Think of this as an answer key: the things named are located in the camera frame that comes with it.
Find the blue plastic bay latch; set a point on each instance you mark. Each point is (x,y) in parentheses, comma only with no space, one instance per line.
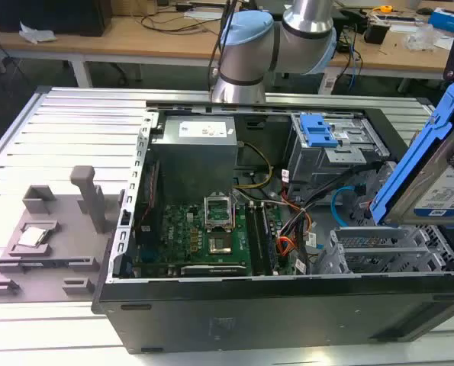
(318,129)

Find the silver disk bay cage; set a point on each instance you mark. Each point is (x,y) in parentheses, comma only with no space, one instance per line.
(383,251)

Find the silver bay with latch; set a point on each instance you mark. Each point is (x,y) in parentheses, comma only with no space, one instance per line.
(326,164)

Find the small black motor block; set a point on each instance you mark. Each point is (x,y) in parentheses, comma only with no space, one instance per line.
(375,32)

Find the black open PC case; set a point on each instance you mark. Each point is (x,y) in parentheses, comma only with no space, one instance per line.
(249,324)

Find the grey power supply unit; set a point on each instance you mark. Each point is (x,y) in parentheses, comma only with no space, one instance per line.
(192,167)

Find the silver CPU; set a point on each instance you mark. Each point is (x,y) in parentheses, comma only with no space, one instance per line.
(34,236)

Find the grey parts rack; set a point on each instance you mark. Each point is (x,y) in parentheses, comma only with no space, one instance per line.
(70,228)

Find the blue cardboard box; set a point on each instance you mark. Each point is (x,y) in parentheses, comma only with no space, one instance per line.
(444,19)

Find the black expansion slot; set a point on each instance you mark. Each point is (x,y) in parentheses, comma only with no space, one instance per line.
(211,270)

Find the black RAM stick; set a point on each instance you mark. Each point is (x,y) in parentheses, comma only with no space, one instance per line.
(267,240)

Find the green motherboard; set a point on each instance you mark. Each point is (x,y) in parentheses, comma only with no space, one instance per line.
(181,228)

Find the wooden desk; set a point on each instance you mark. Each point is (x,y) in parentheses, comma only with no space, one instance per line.
(135,45)

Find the white plastic bag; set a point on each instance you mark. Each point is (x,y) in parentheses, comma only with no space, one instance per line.
(37,33)

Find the white paper tag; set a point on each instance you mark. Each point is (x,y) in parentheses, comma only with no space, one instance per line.
(329,81)

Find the thin metal locking lever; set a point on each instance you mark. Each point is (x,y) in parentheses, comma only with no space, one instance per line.
(234,213)

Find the large black box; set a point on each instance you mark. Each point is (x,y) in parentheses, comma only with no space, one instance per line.
(47,15)

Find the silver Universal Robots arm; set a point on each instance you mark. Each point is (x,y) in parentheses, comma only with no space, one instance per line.
(245,57)

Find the clear plastic bag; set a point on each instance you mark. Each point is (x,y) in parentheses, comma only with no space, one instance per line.
(421,38)

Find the CPU socket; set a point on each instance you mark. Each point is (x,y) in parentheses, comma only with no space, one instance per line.
(219,244)

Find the hard disk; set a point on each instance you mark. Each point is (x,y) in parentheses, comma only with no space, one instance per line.
(406,171)

